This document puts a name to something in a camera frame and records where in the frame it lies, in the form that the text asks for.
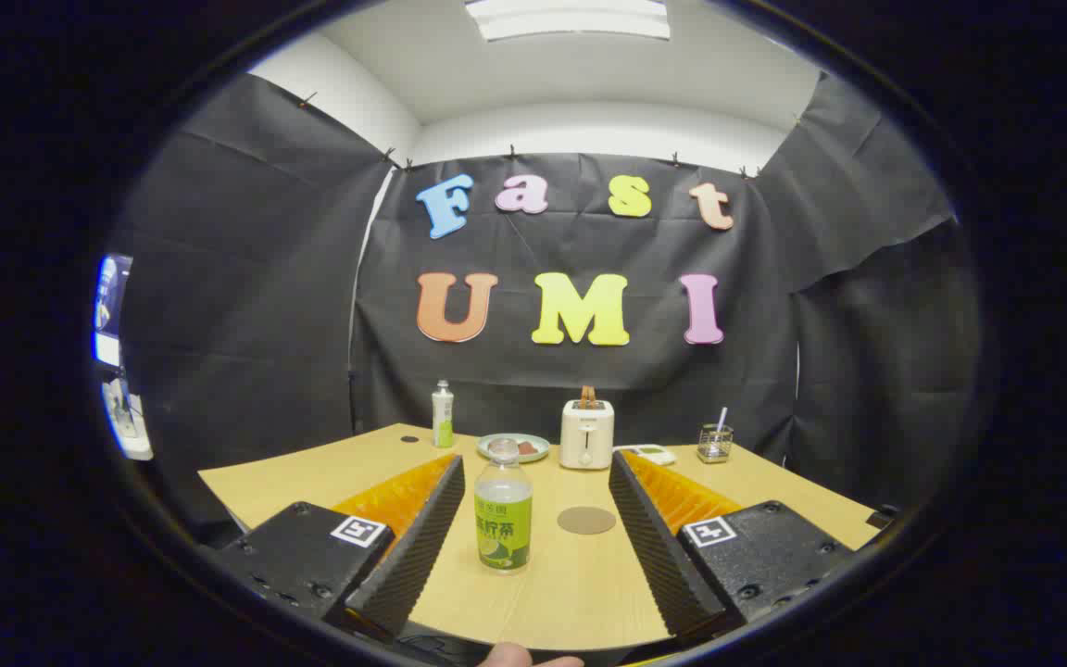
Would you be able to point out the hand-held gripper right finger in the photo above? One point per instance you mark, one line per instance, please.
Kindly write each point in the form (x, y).
(659, 556)

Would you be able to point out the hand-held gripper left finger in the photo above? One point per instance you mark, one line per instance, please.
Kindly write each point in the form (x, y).
(413, 556)

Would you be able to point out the round brown coaster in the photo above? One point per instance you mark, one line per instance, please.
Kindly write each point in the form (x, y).
(586, 520)

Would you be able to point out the green label juice bottle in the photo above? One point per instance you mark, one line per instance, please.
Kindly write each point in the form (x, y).
(503, 533)

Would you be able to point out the small white green bottle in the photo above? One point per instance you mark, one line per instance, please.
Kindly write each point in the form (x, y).
(443, 417)

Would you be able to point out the white divided snack tray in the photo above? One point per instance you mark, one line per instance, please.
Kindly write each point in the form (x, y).
(654, 454)

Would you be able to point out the wooden table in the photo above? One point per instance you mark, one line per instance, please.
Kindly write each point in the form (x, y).
(543, 602)

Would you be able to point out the white toaster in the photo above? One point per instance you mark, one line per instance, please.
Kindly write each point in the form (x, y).
(586, 440)

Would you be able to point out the pale green plate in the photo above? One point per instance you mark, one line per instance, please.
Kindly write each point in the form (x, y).
(538, 451)

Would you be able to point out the brown bread slice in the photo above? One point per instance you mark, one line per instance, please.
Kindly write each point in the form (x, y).
(588, 398)

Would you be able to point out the black table edge clamp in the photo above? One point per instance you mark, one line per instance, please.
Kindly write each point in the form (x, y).
(884, 516)

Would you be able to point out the black backdrop cloth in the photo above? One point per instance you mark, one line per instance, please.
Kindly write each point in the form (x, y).
(543, 250)

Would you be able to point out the ceiling light panel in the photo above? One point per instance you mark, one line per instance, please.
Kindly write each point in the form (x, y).
(571, 18)

